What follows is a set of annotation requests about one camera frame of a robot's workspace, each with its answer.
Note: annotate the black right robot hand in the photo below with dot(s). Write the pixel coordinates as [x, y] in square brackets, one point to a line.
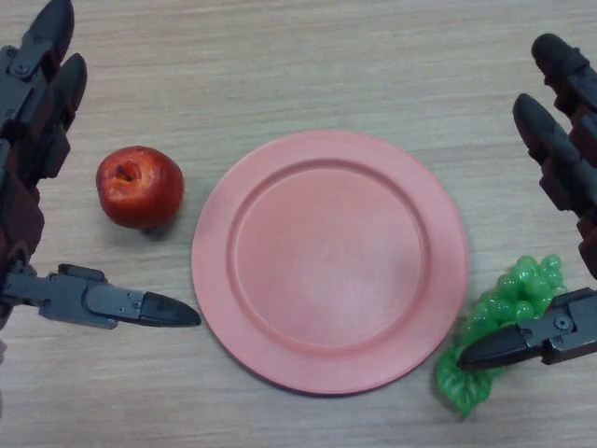
[566, 154]

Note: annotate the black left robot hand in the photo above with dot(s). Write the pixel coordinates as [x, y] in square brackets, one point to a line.
[28, 140]

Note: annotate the red apple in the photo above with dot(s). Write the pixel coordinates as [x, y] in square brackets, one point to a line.
[140, 189]

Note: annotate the pink round plate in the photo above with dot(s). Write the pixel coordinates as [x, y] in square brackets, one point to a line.
[329, 261]

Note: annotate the green plastic grape bunch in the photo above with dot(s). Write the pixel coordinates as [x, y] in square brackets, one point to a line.
[517, 291]

